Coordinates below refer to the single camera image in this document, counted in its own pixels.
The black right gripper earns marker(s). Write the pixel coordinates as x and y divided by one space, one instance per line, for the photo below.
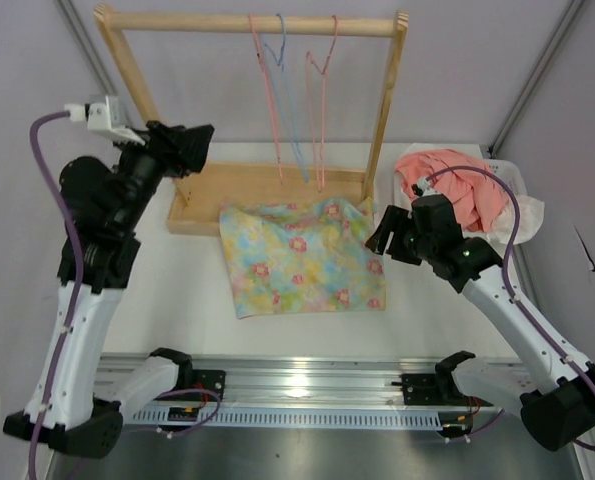
395 219

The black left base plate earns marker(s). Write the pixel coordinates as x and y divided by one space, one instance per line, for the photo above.
210 379

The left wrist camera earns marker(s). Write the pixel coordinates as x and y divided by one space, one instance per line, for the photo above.
105 116

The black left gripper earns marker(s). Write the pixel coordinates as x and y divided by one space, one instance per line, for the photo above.
186 147

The blue wire hanger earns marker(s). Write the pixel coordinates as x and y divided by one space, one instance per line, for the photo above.
286 108

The right pink wire hanger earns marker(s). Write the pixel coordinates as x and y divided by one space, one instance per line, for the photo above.
318 127

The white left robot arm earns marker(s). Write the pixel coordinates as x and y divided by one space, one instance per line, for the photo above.
64 413

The floral pastel skirt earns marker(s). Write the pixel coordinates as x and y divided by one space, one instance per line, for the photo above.
294 258

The aluminium mounting rail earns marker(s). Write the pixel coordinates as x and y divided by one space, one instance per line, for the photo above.
312 382

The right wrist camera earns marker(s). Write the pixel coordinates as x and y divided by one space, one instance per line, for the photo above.
423 187

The white slotted cable duct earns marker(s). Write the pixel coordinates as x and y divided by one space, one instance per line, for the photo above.
389 418

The wooden hanger rack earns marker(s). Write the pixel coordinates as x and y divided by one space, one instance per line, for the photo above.
195 207

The white sheer garment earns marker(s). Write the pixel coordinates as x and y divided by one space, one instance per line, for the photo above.
531 217

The pink wire hanger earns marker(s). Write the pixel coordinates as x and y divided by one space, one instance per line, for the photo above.
268 91
318 127

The coral pink garment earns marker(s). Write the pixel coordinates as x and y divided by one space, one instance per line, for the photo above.
477 199

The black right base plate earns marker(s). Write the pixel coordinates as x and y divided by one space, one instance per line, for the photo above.
420 389

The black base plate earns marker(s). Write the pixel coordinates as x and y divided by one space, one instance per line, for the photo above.
420 389
210 379

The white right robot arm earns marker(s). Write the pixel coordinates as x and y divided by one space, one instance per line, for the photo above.
556 401

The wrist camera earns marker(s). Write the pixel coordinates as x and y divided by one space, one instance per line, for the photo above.
423 187
105 116

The left pink wire hanger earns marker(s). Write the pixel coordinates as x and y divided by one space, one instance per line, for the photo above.
268 91

